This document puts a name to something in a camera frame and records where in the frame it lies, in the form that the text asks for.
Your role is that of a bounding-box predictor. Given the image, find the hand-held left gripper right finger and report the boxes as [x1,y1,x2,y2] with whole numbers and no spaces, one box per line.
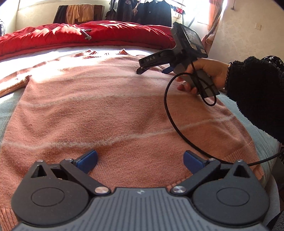
[171,151,252,196]

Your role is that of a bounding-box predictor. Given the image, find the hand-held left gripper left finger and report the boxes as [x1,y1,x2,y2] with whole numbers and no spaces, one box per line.
[31,149,111,196]

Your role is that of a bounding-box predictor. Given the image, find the pink knit sweater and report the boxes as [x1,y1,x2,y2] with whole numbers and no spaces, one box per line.
[0,48,265,225]

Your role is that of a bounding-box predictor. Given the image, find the orange hanging clothes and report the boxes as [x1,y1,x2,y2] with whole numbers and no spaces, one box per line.
[65,4,95,24]

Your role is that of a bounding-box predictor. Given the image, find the person's right hand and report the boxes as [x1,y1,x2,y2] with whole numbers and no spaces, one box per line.
[176,58,229,95]

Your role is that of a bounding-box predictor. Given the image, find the orange curtain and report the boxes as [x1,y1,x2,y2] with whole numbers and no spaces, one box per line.
[204,0,229,52]

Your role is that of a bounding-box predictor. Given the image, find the dark hanging jackets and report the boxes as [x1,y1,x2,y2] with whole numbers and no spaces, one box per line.
[105,0,173,28]

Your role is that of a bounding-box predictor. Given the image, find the grey metal clip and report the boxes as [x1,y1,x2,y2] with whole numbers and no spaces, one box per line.
[81,29,93,41]

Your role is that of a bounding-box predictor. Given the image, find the red quilt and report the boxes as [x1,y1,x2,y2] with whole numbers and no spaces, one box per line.
[0,20,176,62]

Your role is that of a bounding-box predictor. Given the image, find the star printed dark cloth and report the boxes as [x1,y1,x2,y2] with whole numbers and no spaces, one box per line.
[263,55,284,67]

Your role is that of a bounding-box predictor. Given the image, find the dark hanging cloth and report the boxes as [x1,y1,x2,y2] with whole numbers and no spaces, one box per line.
[53,6,68,24]

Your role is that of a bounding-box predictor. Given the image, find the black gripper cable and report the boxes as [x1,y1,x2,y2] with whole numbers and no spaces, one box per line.
[164,60,284,166]

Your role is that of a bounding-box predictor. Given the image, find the beaded bracelet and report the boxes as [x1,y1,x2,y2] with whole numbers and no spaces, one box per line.
[225,62,232,91]

